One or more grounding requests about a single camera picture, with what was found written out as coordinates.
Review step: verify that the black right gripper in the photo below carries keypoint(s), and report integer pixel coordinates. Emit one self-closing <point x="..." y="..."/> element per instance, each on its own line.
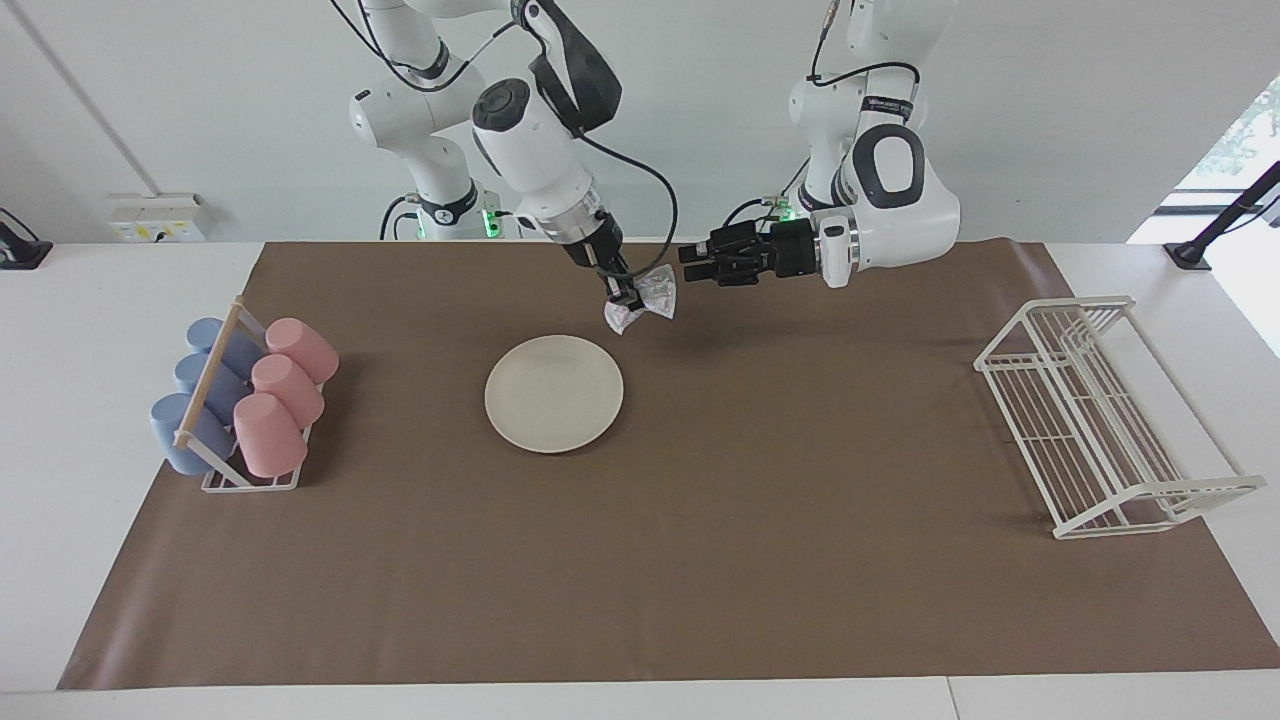
<point x="592" y="242"/>

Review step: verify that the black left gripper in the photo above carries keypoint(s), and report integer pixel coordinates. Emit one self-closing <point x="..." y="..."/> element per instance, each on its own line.
<point x="780" y="250"/>

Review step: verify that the silver foil packet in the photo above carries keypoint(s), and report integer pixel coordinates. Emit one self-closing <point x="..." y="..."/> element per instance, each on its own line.
<point x="658" y="295"/>

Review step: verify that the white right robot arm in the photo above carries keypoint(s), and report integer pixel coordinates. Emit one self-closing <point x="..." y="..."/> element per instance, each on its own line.
<point x="530" y="150"/>

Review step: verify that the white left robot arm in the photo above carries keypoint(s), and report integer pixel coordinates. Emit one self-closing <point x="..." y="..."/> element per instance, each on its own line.
<point x="900" y="220"/>

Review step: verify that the black stand arm with base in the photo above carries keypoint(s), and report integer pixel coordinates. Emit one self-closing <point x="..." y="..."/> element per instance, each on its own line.
<point x="1190" y="252"/>

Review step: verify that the cream round plate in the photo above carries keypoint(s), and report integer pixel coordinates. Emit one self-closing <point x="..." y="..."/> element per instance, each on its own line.
<point x="554" y="394"/>

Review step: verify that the brown paper table mat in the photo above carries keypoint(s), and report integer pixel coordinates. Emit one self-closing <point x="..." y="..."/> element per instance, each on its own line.
<point x="700" y="560"/>

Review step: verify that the pink plastic cup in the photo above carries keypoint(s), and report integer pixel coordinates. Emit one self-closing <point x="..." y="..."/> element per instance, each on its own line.
<point x="288" y="390"/>
<point x="303" y="348"/>
<point x="268" y="438"/>

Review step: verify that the blue plastic cup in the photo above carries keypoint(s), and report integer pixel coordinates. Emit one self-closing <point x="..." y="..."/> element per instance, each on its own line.
<point x="205" y="335"/>
<point x="180" y="435"/>
<point x="200" y="380"/>

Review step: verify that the cup rack with wooden bar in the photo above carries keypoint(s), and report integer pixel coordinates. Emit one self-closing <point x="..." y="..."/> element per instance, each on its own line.
<point x="205" y="395"/>

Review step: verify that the bright window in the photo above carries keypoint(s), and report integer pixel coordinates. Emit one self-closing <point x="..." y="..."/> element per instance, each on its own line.
<point x="1255" y="120"/>

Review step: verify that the white wall outlet box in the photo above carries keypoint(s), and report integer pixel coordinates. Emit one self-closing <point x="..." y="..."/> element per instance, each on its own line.
<point x="160" y="220"/>

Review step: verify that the black table clamp mount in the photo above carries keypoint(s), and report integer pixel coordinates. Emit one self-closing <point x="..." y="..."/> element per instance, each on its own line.
<point x="25" y="255"/>

